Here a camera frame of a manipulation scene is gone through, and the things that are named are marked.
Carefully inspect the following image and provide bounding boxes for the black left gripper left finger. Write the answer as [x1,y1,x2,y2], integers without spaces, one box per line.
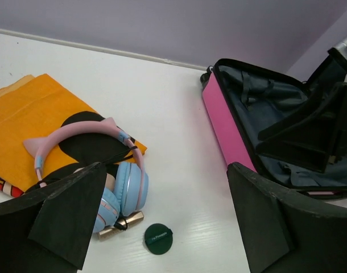
[0,163,106,272]

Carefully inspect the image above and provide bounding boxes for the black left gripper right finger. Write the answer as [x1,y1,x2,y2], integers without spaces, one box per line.
[227,163,347,272]

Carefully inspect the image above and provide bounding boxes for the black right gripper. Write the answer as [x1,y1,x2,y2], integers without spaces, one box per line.
[255,36,347,173]

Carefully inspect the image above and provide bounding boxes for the gold lipstick tube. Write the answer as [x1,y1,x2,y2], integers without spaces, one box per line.
[97,211,144,241]

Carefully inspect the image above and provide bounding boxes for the pink hard-shell suitcase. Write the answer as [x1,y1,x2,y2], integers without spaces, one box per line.
[200,59,347,198]

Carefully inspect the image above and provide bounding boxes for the dark green round compact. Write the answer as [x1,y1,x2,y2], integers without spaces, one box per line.
[144,223,173,255]

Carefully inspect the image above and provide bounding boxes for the orange cartoon towel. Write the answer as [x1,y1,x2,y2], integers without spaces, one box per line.
[0,74,135,197]

